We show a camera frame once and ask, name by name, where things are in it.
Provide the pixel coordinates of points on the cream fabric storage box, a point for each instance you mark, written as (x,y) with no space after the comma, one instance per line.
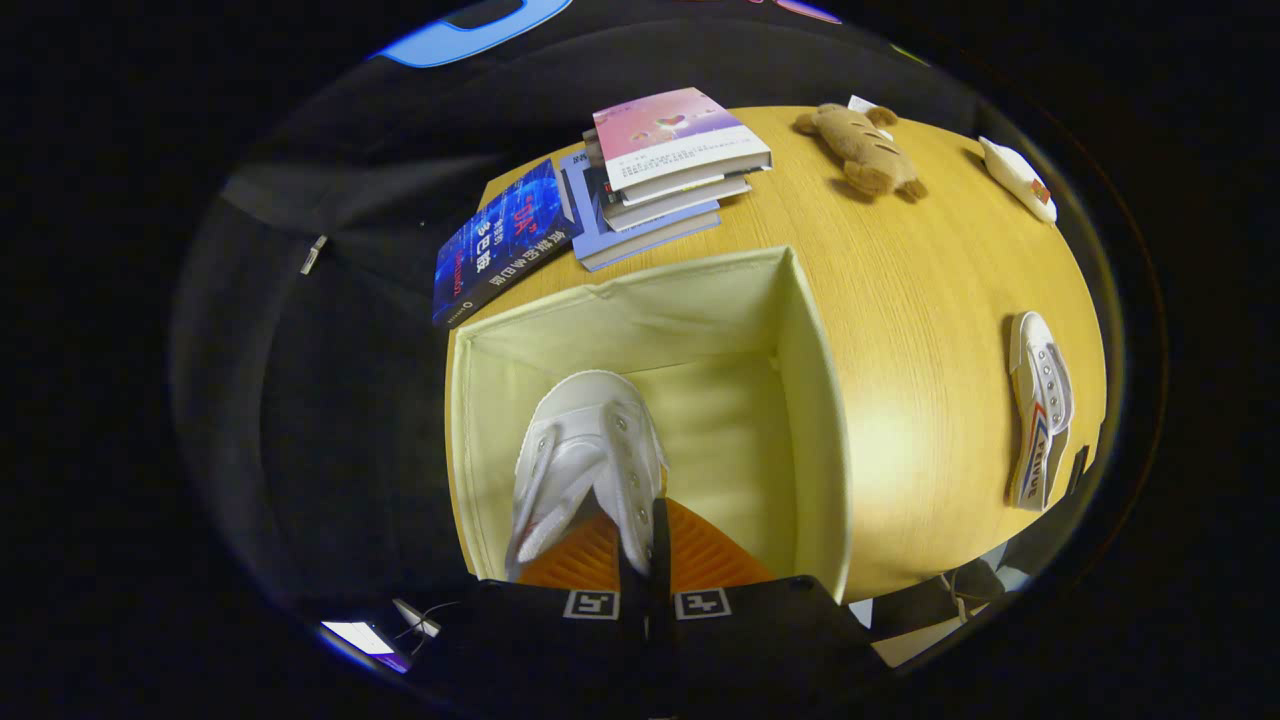
(720,400)

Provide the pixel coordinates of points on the black backdrop cloth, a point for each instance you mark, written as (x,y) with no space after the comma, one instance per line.
(330,400)

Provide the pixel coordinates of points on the silver cloth clip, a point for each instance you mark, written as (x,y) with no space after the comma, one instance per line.
(313,255)

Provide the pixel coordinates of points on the white paperback book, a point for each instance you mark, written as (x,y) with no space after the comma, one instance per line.
(690,190)

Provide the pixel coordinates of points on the white canvas shoe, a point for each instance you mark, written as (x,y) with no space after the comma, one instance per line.
(585,440)
(1040,410)

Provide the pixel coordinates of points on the pink cover book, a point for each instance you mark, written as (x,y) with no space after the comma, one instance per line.
(670,130)

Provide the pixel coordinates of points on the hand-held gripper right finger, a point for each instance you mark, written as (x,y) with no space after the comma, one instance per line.
(760,630)

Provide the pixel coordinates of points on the dark blue cover book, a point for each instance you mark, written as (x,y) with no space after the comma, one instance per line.
(500,245)

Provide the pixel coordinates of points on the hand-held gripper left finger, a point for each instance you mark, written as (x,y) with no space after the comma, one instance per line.
(540,630)

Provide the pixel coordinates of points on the brown bread plush toy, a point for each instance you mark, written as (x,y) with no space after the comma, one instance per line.
(865,150)

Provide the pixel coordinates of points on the white pouch red label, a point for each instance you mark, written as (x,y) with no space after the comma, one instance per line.
(1015,178)

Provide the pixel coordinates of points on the lavender cover book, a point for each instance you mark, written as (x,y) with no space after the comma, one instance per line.
(600,235)

